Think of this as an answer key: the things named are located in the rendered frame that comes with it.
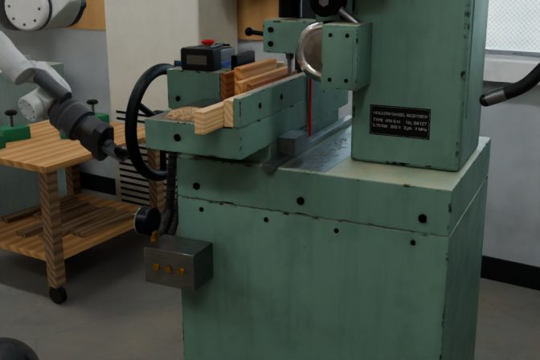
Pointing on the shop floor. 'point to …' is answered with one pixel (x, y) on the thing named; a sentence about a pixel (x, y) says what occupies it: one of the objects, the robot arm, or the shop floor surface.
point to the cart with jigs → (111, 228)
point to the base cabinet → (330, 287)
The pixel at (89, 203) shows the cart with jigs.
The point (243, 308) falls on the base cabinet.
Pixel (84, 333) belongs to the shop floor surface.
